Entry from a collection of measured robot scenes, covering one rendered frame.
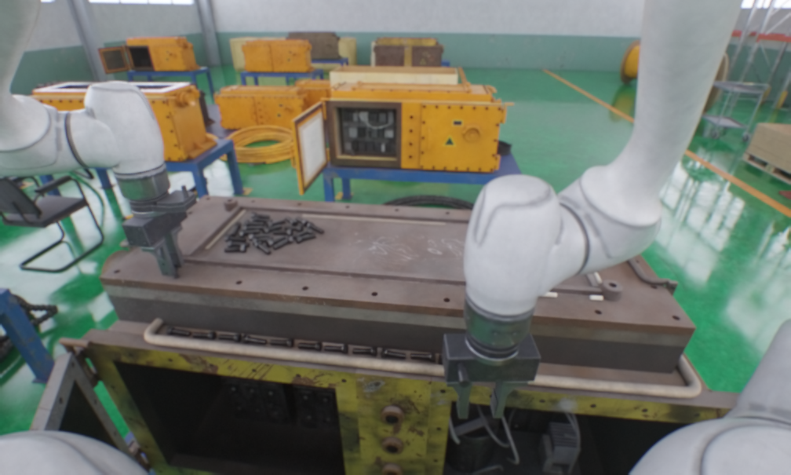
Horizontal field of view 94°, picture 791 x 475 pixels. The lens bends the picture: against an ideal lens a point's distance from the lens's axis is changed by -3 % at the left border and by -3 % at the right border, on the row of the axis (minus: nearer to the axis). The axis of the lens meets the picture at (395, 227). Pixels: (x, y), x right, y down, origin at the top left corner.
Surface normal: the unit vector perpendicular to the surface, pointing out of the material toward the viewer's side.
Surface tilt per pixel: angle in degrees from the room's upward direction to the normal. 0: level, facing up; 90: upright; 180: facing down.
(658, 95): 133
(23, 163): 126
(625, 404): 90
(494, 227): 77
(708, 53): 121
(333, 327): 90
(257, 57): 90
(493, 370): 90
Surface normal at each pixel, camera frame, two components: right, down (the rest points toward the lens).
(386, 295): 0.00, -0.87
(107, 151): 0.25, 0.54
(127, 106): 0.73, 0.12
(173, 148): -0.09, 0.49
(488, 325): -0.49, 0.43
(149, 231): 0.99, 0.07
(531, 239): 0.08, 0.32
